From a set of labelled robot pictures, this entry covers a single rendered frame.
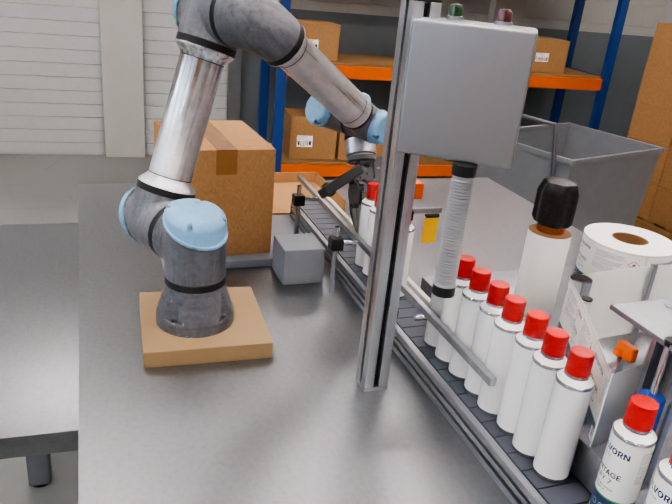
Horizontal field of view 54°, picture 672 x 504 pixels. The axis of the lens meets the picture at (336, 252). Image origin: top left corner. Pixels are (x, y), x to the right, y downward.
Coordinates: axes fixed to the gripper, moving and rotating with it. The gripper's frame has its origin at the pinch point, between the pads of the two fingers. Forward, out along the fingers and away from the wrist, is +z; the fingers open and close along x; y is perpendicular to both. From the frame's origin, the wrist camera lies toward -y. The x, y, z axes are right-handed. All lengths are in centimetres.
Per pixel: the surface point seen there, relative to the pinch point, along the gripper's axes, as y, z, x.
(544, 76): 279, -151, 272
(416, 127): -16, -9, -64
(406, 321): -1.7, 20.4, -24.5
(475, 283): -1, 14, -51
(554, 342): -1, 24, -70
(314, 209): -0.1, -12.8, 33.2
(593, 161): 169, -44, 108
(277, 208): -7, -16, 48
